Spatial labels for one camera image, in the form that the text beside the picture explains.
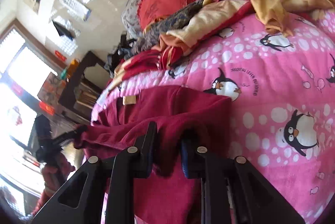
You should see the left hand gripping handle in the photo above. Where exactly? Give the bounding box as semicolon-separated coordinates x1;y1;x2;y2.
41;153;76;197

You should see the dark wooden cabinet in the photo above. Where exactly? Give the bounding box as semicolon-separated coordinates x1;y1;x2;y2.
58;51;110;123

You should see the red striped cloth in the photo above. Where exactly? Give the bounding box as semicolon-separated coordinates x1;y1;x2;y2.
107;43;192;92

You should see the yellow orange blanket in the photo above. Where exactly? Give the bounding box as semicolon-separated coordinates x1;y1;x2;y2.
159;0;334;63

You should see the pink penguin blanket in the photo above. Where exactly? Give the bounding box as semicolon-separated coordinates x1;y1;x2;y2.
91;12;334;223

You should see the dark red fleece garment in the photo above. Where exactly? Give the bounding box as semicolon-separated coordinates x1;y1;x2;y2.
74;85;232;223

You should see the grey brown patterned cloth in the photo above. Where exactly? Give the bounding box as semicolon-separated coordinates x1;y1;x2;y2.
129;0;204;57

